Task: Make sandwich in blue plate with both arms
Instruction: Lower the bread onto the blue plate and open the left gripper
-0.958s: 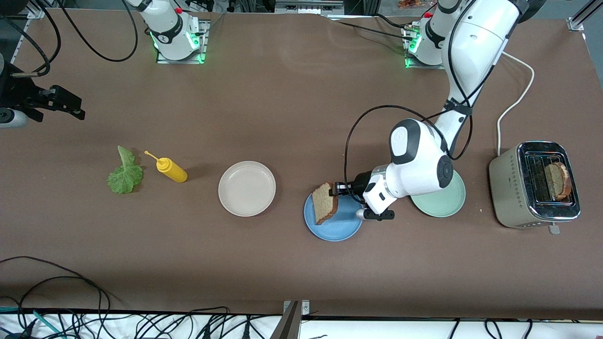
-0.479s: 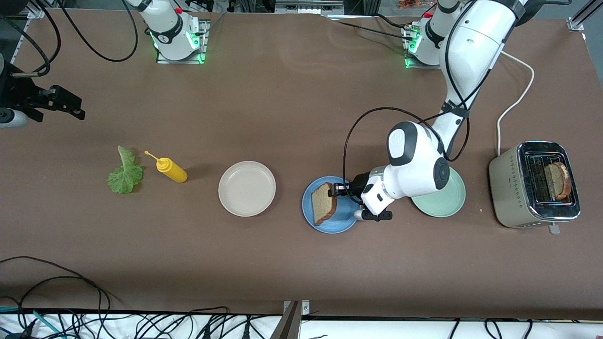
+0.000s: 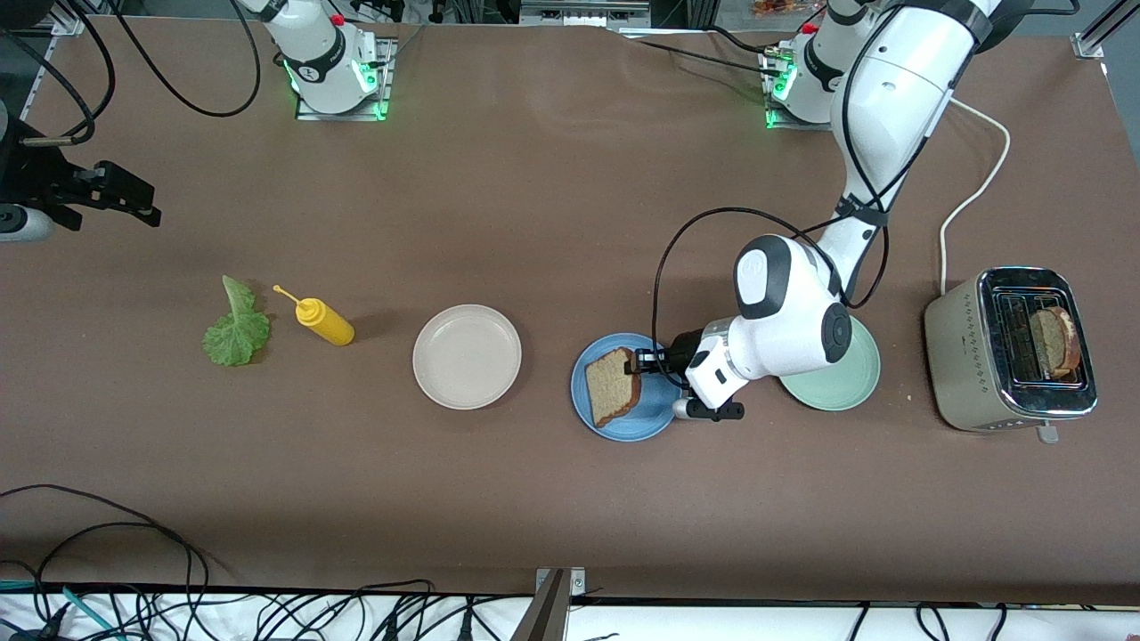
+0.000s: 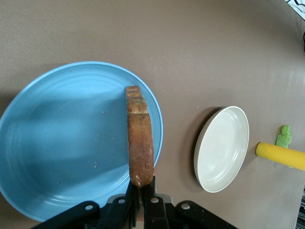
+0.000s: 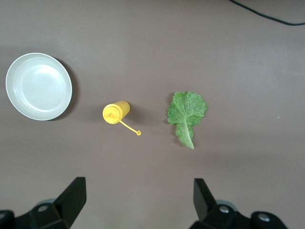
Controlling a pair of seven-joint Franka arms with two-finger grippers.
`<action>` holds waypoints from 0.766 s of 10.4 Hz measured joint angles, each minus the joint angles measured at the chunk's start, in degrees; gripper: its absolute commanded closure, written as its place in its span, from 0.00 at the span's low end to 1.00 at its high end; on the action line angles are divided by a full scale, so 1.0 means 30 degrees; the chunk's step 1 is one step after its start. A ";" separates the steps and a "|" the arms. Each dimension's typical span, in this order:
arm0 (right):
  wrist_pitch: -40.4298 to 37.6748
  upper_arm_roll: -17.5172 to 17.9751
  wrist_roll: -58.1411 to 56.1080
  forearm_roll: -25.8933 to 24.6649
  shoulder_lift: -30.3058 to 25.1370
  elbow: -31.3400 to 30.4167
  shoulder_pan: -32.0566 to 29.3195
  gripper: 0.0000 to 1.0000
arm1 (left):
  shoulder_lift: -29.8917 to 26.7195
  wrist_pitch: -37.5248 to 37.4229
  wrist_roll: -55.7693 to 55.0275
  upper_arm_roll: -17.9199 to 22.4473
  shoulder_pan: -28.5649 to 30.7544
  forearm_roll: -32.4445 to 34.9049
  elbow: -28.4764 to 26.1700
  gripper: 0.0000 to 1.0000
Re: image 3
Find brown bread slice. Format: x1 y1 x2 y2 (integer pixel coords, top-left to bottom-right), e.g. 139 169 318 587
1030 306 1082 381
585 346 644 429

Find green lettuce leaf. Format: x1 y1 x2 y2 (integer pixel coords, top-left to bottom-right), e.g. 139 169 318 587
201 274 271 368

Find blue round plate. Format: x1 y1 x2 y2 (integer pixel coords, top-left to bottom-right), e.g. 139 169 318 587
570 332 682 442

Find mint green round plate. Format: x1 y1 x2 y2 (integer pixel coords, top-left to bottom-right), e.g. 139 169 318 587
778 313 882 412

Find beige round plate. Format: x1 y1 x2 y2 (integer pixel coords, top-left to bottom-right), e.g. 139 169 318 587
412 304 523 411

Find beige chrome toaster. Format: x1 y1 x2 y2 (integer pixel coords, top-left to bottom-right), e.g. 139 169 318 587
924 266 1099 445

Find yellow squeeze bottle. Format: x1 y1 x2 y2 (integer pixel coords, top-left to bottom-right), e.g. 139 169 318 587
273 284 355 347

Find grey power strip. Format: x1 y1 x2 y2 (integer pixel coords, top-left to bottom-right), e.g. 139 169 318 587
519 0 652 29

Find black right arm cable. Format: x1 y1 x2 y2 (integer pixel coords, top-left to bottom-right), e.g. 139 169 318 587
0 0 262 143

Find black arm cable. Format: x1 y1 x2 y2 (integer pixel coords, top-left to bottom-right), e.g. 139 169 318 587
0 0 262 143
652 0 981 393

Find aluminium frame profile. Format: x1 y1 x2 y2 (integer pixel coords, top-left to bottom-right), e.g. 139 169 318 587
1071 0 1140 61
49 0 90 38

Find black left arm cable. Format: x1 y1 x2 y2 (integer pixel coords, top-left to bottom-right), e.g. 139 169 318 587
652 0 981 393

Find silver mounting bracket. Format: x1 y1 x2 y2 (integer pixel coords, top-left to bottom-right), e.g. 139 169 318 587
534 567 587 597

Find white toaster power cord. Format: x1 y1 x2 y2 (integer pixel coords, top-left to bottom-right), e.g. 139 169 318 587
941 96 1013 296

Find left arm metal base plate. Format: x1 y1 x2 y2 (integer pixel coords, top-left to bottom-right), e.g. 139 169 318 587
760 49 836 133

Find aluminium camera post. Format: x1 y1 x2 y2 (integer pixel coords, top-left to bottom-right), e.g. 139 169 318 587
508 570 571 641

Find black looped cable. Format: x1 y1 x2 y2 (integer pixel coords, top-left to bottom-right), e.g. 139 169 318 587
36 522 195 615
0 484 212 615

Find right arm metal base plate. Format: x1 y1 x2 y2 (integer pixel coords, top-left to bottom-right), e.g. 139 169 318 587
294 37 395 122

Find black base cable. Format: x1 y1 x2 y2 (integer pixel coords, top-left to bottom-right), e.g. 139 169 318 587
623 34 785 77
706 23 776 54

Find teal cable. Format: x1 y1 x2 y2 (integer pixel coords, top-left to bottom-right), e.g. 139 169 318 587
0 580 121 641

